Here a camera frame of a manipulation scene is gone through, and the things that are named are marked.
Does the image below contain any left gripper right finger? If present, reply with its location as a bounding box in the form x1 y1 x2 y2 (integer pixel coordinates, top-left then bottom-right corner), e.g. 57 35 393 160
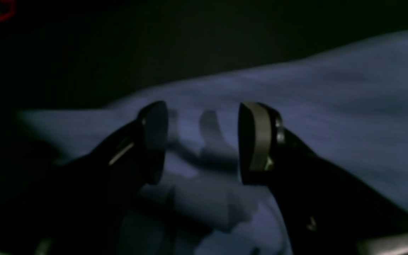
238 102 408 255

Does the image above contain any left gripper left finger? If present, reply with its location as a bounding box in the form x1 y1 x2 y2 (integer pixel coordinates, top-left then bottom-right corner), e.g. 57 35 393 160
41 101 169 255

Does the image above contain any light blue t-shirt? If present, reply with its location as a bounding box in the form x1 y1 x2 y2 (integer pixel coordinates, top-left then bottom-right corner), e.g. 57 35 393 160
18 31 408 255

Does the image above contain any black table cloth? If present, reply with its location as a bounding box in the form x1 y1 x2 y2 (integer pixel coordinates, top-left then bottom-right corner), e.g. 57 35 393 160
0 0 408 121

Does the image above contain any red clamp top left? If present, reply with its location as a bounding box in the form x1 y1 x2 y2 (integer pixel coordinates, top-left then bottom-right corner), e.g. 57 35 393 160
0 0 16 23

